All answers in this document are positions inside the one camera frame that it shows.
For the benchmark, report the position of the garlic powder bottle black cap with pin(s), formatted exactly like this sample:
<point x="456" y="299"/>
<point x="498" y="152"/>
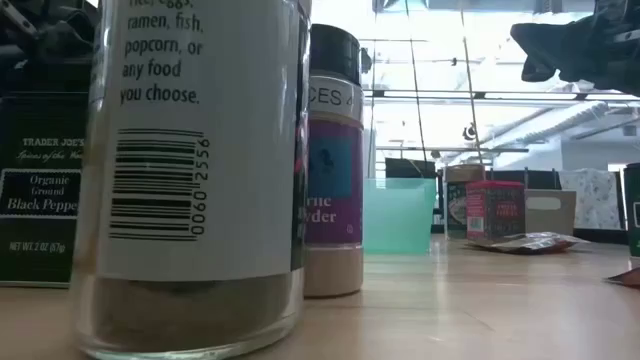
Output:
<point x="334" y="210"/>

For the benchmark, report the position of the grey plastic bin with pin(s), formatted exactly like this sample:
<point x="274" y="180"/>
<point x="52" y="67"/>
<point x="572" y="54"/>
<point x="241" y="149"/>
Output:
<point x="550" y="220"/>

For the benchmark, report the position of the red lid spice tin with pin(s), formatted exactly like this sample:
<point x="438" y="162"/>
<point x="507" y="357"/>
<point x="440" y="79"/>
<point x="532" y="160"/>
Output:
<point x="495" y="210"/>

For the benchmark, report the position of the black pepper tin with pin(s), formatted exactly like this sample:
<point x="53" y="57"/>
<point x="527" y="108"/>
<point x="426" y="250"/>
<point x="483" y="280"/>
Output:
<point x="632" y="210"/>
<point x="40" y="200"/>

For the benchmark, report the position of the paper cup front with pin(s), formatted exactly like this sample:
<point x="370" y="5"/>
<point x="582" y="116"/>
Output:
<point x="200" y="200"/>

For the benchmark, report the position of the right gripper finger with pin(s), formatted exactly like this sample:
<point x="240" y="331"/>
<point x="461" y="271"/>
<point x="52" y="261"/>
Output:
<point x="540" y="40"/>
<point x="539" y="71"/>

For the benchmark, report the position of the brown spice packet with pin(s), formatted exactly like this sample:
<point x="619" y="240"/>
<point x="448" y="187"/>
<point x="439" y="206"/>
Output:
<point x="627" y="279"/>
<point x="530" y="243"/>

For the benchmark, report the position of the teal plastic bin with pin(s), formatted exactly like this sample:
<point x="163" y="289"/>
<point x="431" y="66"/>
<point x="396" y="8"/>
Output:
<point x="397" y="215"/>

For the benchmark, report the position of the white patterned partition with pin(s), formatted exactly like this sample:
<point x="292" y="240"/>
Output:
<point x="590" y="197"/>

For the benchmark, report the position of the silver ventilation duct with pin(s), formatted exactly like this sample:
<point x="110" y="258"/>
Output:
<point x="565" y="122"/>

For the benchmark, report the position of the long ceiling light strip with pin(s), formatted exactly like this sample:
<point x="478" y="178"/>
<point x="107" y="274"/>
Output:
<point x="450" y="94"/>

